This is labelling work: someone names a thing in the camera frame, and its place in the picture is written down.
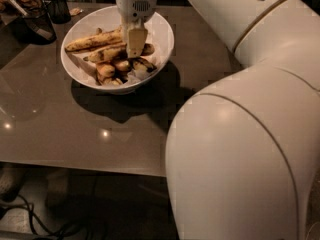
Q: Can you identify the small banana left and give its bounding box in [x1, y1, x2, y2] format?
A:
[96, 63, 115, 78]

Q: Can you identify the small banana right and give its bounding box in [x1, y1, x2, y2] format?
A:
[130, 57, 156, 73]

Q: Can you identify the dark glass bowl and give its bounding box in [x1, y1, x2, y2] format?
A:
[13, 9, 56, 45]

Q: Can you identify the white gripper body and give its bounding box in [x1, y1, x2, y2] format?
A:
[116, 0, 157, 23]

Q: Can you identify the small banana bottom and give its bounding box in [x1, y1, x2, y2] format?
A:
[98, 78, 123, 86]

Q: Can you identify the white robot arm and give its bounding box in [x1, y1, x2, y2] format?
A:
[165, 0, 320, 240]

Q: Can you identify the long banana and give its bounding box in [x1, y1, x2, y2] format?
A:
[82, 42, 156, 64]
[64, 27, 122, 52]

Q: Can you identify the small banana middle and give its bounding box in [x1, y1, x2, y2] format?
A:
[112, 59, 131, 72]

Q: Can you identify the small wrapper on table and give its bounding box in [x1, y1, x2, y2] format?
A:
[69, 7, 83, 17]

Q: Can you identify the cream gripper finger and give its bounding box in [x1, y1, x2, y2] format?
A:
[126, 19, 148, 58]
[121, 17, 129, 44]

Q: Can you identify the white bowl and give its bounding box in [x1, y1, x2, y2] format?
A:
[60, 6, 174, 95]

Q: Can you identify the black floor cable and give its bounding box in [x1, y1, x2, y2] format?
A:
[0, 193, 108, 240]

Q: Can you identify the long top banana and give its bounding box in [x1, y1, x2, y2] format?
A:
[64, 27, 122, 52]

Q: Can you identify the black mesh pen cup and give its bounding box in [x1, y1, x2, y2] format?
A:
[44, 0, 71, 24]

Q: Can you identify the small banana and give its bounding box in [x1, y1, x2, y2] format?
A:
[130, 57, 156, 73]
[98, 78, 123, 86]
[112, 59, 131, 72]
[96, 63, 115, 78]

